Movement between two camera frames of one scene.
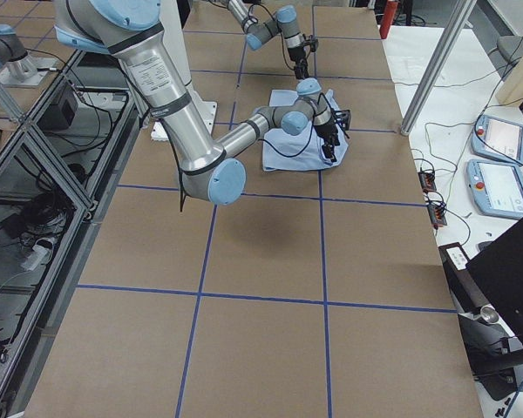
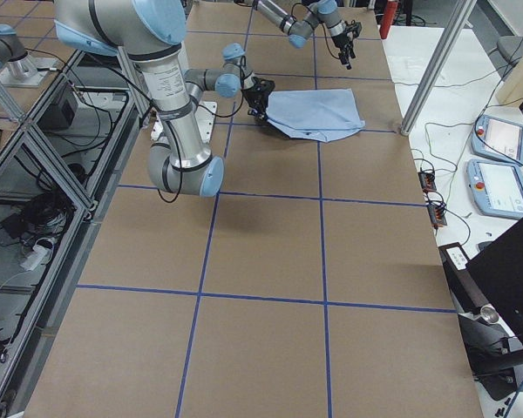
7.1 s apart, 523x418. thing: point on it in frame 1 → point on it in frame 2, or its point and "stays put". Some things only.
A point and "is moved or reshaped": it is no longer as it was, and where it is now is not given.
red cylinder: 389,14 stays put
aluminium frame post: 459,18 stays put
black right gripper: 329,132 → 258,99
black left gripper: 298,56 → 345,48
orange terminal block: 427,181 stays put
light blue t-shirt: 281,151 is moved or reshaped
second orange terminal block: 437,215 stays put
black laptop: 509,274 stays put
